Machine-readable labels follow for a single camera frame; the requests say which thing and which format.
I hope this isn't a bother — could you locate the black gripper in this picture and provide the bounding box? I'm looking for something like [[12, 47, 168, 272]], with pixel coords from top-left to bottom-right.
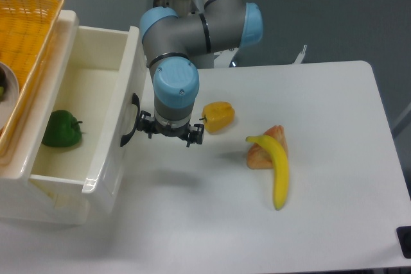
[[136, 110, 205, 148]]

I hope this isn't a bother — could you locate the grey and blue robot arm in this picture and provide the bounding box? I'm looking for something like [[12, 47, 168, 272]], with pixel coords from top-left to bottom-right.
[[133, 0, 263, 144]]

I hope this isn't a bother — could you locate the white drawer cabinet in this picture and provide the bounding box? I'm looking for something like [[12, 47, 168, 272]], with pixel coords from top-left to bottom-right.
[[1, 10, 89, 225]]

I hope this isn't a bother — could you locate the yellow bell pepper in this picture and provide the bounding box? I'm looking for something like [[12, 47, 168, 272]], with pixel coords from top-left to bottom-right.
[[200, 101, 235, 133]]

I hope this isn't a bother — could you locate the pink apple slice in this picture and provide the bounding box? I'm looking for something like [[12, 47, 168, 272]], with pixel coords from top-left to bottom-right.
[[247, 125, 288, 169]]

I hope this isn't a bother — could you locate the green bell pepper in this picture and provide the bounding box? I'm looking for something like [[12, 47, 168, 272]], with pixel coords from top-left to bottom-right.
[[42, 110, 82, 148]]

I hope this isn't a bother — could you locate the yellow banana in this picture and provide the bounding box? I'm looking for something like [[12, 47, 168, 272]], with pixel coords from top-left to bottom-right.
[[246, 135, 290, 210]]

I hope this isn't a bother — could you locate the white bowl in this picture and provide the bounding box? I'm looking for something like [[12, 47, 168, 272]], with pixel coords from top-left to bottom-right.
[[1, 63, 20, 129]]

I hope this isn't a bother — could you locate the yellow woven basket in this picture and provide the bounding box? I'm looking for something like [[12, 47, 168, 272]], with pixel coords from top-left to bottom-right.
[[1, 0, 65, 156]]

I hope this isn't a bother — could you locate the black corner table clamp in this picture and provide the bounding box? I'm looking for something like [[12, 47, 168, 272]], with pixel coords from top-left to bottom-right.
[[396, 226, 411, 259]]

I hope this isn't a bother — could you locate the white metal bracket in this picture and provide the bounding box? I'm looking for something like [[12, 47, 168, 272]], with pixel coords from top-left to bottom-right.
[[293, 44, 308, 65]]

